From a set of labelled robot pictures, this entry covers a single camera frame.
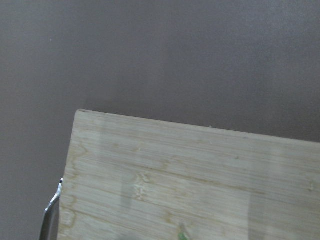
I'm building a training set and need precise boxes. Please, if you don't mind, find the bamboo cutting board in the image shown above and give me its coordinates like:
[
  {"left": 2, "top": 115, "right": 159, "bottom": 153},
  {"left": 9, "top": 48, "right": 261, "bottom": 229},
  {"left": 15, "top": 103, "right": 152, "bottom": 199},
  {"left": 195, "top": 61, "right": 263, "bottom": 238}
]
[{"left": 58, "top": 109, "right": 320, "bottom": 240}]

